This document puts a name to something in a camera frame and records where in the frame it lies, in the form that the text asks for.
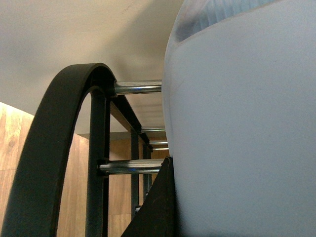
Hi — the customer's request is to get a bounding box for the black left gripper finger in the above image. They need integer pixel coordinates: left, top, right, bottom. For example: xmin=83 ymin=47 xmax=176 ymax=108
xmin=122 ymin=157 xmax=176 ymax=237

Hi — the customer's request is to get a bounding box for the light blue slipper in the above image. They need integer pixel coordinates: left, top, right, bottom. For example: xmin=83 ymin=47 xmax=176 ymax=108
xmin=162 ymin=0 xmax=316 ymax=237

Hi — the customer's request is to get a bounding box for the black metal shoe rack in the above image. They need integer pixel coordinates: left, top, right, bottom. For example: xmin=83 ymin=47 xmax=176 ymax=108
xmin=1 ymin=63 xmax=171 ymax=237

